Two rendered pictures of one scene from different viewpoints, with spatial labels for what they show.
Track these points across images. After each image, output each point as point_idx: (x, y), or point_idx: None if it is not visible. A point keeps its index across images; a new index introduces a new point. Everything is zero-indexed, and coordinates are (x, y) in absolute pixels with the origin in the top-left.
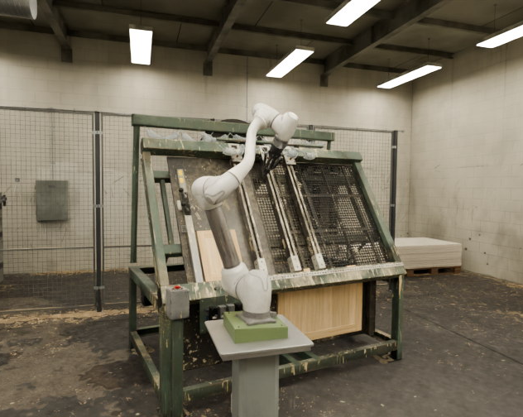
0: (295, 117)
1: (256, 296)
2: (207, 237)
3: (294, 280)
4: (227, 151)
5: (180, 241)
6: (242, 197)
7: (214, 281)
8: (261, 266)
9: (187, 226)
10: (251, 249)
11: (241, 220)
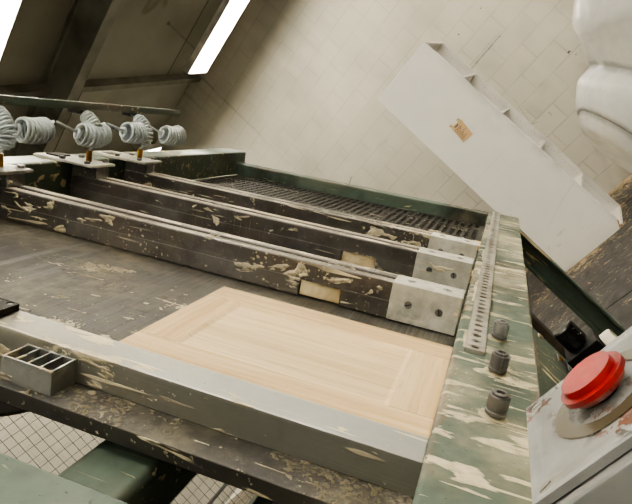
0: None
1: None
2: (184, 339)
3: (500, 282)
4: None
5: (90, 417)
6: (138, 218)
7: (447, 399)
8: (428, 286)
9: (53, 340)
10: (330, 303)
11: (202, 274)
